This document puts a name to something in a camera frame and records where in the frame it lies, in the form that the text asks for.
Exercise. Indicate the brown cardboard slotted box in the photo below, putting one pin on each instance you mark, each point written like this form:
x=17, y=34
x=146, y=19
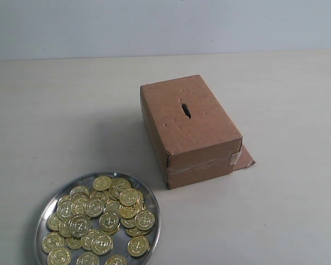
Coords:
x=192, y=136

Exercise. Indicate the round steel plate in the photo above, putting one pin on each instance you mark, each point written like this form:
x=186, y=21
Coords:
x=120, y=238

